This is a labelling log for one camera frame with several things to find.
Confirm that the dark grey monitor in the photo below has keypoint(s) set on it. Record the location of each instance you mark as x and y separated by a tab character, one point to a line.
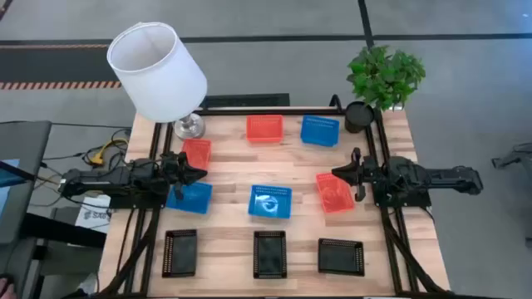
25	145

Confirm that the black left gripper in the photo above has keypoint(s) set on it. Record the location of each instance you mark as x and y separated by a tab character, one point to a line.
174	170

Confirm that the grey chair base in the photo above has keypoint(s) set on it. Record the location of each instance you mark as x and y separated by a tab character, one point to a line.
513	158

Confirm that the green plant in black pot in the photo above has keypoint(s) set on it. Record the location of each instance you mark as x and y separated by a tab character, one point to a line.
384	76

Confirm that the blue plastic basket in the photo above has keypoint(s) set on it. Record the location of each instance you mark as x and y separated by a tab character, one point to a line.
319	130
270	201
193	200

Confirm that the black plastic basket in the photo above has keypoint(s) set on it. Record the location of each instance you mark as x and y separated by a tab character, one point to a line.
341	256
270	254
180	253

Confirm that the black ribbed panel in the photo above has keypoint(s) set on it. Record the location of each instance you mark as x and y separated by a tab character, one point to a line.
245	101

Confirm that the white shade table lamp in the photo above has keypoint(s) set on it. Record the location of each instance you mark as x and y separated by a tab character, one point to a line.
158	70

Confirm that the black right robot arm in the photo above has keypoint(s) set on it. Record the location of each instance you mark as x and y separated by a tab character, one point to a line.
440	176

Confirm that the person's hand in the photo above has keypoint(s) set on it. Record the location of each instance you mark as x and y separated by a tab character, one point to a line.
5	288

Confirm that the white printed box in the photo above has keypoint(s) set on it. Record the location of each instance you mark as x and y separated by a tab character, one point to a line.
93	214

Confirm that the orange-red plastic basket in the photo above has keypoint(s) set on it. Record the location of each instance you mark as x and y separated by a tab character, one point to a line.
264	128
197	150
334	194

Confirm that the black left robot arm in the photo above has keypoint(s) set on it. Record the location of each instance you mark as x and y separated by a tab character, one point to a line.
104	178

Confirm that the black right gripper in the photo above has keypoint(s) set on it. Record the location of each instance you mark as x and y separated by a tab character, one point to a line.
362	174

